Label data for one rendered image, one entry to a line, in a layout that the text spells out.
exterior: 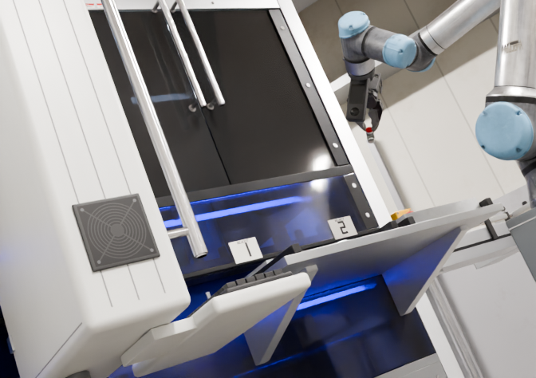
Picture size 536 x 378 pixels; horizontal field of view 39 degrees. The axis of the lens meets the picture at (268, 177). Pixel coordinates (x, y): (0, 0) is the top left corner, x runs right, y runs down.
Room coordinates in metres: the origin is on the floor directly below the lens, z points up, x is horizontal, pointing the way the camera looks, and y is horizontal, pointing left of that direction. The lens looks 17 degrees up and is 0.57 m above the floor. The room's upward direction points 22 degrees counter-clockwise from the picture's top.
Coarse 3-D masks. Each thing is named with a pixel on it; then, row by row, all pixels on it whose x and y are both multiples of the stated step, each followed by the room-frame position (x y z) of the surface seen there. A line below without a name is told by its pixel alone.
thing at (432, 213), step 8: (464, 200) 1.89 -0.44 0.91; (472, 200) 1.91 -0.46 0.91; (432, 208) 1.82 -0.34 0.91; (440, 208) 1.83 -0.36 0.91; (448, 208) 1.85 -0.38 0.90; (456, 208) 1.86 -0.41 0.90; (464, 208) 1.88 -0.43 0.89; (472, 208) 1.90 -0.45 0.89; (400, 216) 1.77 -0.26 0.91; (408, 216) 1.77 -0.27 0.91; (416, 216) 1.78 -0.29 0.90; (424, 216) 1.80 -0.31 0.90; (432, 216) 1.81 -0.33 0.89; (440, 216) 1.83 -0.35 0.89
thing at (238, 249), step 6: (240, 240) 1.93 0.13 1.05; (246, 240) 1.94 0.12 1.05; (252, 240) 1.95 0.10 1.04; (234, 246) 1.91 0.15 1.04; (240, 246) 1.92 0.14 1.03; (252, 246) 1.95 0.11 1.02; (234, 252) 1.91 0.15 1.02; (240, 252) 1.92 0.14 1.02; (246, 252) 1.93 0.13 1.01; (252, 252) 1.94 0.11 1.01; (258, 252) 1.95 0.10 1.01; (234, 258) 1.91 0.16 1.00; (240, 258) 1.92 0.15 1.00; (246, 258) 1.93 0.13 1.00; (252, 258) 1.94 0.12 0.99
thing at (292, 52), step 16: (272, 16) 2.19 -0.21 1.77; (288, 32) 2.22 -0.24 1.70; (288, 48) 2.20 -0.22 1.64; (304, 80) 2.20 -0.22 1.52; (320, 112) 2.20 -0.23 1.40; (320, 128) 2.20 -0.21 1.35; (336, 144) 2.20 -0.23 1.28; (336, 160) 2.19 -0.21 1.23; (352, 176) 2.21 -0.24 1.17; (352, 192) 2.19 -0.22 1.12; (368, 208) 2.21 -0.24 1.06; (368, 224) 2.20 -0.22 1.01
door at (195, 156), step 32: (96, 32) 1.82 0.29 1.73; (128, 32) 1.88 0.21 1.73; (160, 32) 1.94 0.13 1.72; (160, 64) 1.92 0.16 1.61; (128, 96) 1.84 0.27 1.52; (160, 96) 1.90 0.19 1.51; (192, 96) 1.96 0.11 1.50; (192, 128) 1.93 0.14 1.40; (192, 160) 1.91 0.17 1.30; (160, 192) 1.84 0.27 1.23
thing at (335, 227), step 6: (348, 216) 2.16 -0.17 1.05; (330, 222) 2.11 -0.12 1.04; (336, 222) 2.13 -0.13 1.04; (348, 222) 2.15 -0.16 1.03; (336, 228) 2.12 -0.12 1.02; (348, 228) 2.15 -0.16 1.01; (354, 228) 2.16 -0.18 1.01; (336, 234) 2.12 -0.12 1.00; (342, 234) 2.13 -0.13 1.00; (348, 234) 2.14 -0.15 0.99; (354, 234) 2.15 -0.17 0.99
